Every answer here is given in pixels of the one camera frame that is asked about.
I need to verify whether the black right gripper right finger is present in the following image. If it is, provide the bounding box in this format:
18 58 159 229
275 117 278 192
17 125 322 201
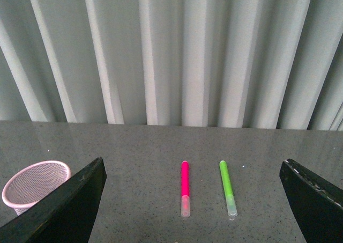
279 159 342 242

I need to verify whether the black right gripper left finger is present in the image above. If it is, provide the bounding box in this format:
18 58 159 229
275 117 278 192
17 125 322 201
1 158 107 242

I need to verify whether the pink highlighter pen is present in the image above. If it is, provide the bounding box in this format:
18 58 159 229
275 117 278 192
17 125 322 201
181 161 190 217

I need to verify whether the pink mesh pen cup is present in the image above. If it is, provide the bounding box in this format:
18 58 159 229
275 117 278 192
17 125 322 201
2 160 71 216

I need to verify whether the green highlighter pen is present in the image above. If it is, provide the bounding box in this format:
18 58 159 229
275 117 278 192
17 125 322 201
219 160 237 220

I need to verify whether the grey pleated curtain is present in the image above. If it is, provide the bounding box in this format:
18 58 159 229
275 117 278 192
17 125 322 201
1 0 342 131

